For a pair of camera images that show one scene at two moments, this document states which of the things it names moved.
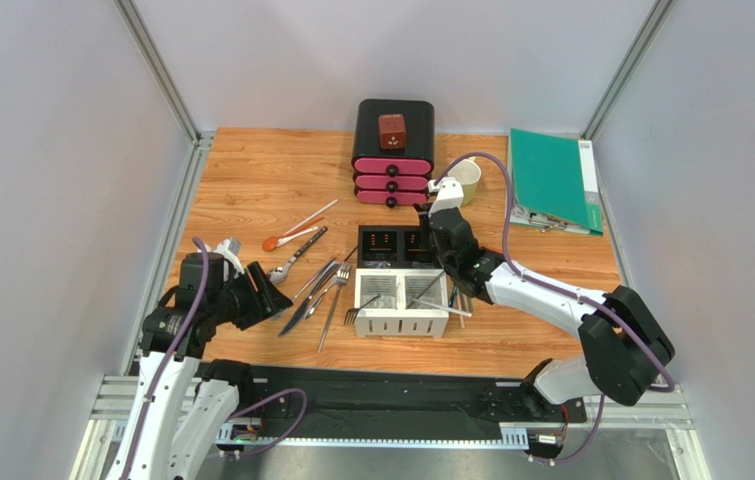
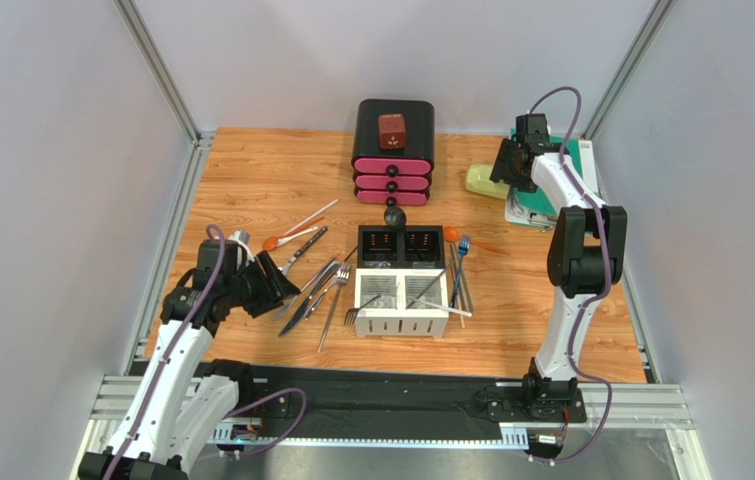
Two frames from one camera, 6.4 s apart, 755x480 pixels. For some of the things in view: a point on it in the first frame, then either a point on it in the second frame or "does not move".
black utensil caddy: x=396 y=246 does not move
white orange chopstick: x=310 y=223 does not move
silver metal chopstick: x=439 y=275 does not move
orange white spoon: x=271 y=244 does not move
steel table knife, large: x=301 y=310 does not move
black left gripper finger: x=273 y=297 to x=277 y=279
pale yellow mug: x=469 y=172 to x=477 y=179
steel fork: x=341 y=278 does not move
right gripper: x=439 y=222 to x=506 y=164
